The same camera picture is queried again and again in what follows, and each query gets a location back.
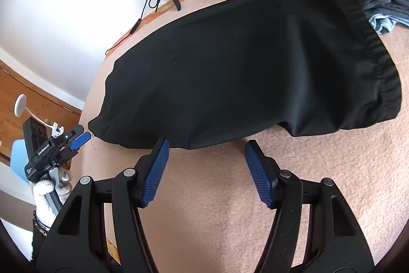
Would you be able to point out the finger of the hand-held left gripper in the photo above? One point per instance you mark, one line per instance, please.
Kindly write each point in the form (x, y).
(74, 131)
(80, 140)

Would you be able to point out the person's left hand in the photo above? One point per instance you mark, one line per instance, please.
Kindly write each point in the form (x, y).
(46, 196)

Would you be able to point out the light blue chair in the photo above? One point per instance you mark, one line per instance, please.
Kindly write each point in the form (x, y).
(17, 158)

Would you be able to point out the person's left forearm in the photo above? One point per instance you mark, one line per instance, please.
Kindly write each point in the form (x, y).
(37, 237)

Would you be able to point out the light blue jeans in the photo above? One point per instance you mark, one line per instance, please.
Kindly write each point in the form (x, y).
(382, 23)

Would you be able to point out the wooden door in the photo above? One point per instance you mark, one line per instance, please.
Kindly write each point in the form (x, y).
(28, 100)

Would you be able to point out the black pants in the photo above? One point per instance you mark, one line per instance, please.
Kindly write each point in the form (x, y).
(242, 68)

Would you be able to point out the white round clip lamp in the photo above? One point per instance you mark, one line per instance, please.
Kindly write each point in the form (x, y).
(21, 105)

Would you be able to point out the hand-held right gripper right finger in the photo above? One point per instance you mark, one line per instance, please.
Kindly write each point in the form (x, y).
(257, 174)

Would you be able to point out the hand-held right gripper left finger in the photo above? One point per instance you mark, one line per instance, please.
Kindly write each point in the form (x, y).
(157, 169)

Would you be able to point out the pink fleece blanket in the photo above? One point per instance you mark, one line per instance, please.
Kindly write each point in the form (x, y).
(319, 183)

